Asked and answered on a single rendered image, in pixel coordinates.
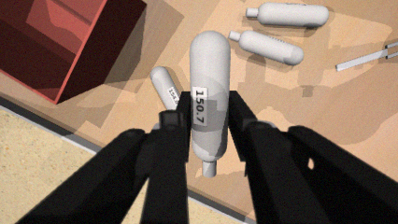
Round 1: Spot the red open box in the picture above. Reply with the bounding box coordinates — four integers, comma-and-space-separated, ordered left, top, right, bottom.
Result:
0, 0, 147, 105

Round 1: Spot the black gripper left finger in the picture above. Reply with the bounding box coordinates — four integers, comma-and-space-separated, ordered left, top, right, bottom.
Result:
15, 91, 192, 224

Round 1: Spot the dark table edge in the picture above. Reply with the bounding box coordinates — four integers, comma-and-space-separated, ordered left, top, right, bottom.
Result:
0, 97, 256, 224

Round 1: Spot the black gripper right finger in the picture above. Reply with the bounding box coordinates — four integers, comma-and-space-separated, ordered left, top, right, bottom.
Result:
228, 91, 398, 224

